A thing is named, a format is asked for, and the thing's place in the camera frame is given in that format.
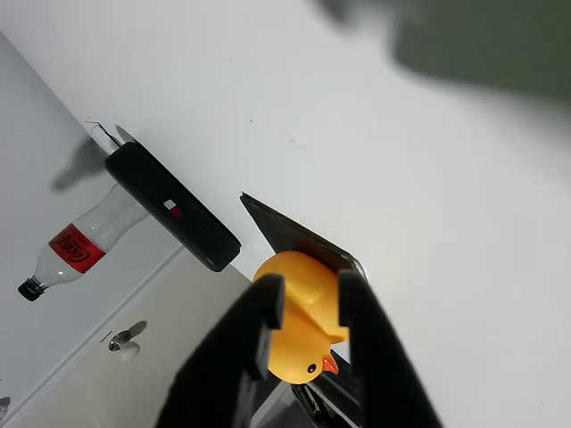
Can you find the black square pad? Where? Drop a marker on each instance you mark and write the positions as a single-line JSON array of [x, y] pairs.
[[285, 227]]

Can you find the black hard case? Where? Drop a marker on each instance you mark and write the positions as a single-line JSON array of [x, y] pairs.
[[174, 209]]

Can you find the clear cola bottle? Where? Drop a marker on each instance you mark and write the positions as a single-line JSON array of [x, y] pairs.
[[71, 254]]

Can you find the white cabinet door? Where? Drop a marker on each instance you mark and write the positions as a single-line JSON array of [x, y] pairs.
[[156, 312]]

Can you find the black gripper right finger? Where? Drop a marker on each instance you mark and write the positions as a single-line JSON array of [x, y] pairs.
[[383, 365]]

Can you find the yellow rubber duck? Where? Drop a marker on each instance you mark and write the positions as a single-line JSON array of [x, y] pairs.
[[308, 312]]

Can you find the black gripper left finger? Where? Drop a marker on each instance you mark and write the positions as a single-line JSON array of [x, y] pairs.
[[223, 365]]

